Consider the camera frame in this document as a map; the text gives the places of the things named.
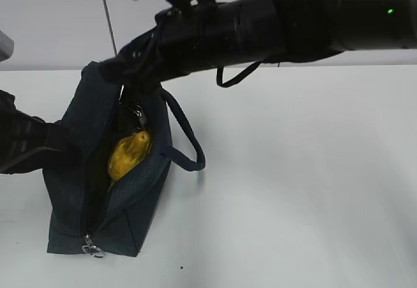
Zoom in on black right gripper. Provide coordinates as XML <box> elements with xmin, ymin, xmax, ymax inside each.
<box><xmin>98</xmin><ymin>10</ymin><xmax>202</xmax><ymax>138</ymax></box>

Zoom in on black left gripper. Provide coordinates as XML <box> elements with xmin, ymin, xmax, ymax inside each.
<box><xmin>1</xmin><ymin>91</ymin><xmax>82</xmax><ymax>174</ymax></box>

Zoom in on yellow pear-shaped fruit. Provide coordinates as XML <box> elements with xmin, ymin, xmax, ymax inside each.
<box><xmin>108</xmin><ymin>131</ymin><xmax>152</xmax><ymax>182</ymax></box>

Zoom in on dark blue lunch bag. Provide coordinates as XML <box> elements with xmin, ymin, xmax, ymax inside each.
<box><xmin>42</xmin><ymin>62</ymin><xmax>205</xmax><ymax>257</ymax></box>

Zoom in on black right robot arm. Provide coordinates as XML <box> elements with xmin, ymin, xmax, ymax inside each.
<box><xmin>99</xmin><ymin>0</ymin><xmax>416</xmax><ymax>93</ymax></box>

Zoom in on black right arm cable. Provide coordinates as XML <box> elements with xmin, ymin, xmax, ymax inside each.
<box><xmin>216</xmin><ymin>59</ymin><xmax>265</xmax><ymax>89</ymax></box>

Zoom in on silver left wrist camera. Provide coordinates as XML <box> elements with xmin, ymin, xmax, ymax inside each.
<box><xmin>0</xmin><ymin>31</ymin><xmax>14</xmax><ymax>62</ymax></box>

